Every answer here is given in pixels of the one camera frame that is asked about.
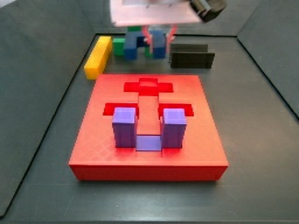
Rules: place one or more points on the yellow long bar block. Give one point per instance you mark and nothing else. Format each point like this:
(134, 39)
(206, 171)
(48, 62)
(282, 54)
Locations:
(97, 58)

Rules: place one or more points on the black angle fixture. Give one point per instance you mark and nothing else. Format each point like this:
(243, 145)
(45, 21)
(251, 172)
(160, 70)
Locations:
(191, 56)

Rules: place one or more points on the green arch block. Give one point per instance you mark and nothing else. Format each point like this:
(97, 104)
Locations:
(120, 46)

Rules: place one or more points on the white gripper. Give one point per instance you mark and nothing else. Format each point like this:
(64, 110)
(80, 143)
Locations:
(152, 12)

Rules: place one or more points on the purple U-shaped block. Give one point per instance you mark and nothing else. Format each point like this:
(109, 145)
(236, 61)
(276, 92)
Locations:
(150, 132)

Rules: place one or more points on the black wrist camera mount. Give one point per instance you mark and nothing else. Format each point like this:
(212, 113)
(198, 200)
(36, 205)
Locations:
(207, 9)

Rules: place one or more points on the red slotted base block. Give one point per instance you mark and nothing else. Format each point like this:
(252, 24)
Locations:
(97, 160)

